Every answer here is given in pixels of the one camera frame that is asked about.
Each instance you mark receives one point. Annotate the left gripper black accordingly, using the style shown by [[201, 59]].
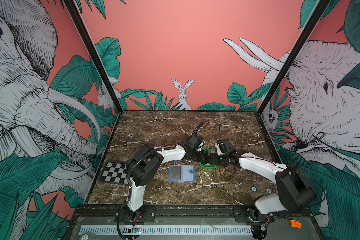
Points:
[[202, 156]]

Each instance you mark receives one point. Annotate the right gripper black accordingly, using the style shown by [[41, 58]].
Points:
[[214, 159]]

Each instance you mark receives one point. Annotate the green plastic card tray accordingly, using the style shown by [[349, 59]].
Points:
[[206, 163]]

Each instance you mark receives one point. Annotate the blue leather card holder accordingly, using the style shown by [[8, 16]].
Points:
[[188, 174]]

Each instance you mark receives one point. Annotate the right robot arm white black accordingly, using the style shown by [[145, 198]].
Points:
[[294, 189]]

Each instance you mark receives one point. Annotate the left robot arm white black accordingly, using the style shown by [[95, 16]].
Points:
[[143, 166]]

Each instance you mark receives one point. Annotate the checkerboard calibration board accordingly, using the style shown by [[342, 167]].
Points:
[[115, 173]]

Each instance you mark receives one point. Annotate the orange connector clip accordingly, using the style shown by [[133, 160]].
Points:
[[295, 224]]

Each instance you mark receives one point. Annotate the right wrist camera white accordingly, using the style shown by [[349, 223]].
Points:
[[219, 151]]

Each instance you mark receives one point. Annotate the white slotted cable duct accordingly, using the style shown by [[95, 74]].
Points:
[[157, 230]]

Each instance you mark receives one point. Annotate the left black frame post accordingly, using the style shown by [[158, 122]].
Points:
[[85, 36]]

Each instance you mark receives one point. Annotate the black frame post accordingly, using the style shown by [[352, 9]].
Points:
[[311, 23], [85, 36]]

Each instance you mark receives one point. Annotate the black front mounting rail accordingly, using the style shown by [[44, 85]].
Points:
[[152, 213]]

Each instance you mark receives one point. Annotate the right black frame post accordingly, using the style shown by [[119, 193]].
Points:
[[311, 23]]

